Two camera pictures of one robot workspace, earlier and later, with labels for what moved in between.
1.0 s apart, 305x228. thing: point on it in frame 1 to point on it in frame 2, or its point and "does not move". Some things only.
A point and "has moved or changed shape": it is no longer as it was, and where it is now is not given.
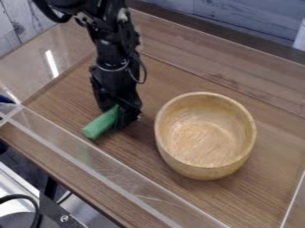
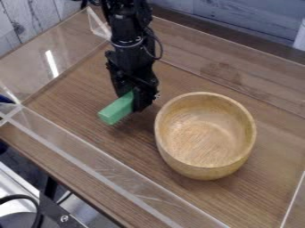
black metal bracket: x=62 y=218 does not move
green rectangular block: x=101 y=124 has moved or changed shape
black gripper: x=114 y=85 to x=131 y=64
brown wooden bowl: x=205 y=133 does not move
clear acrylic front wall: x=87 y=176 does not move
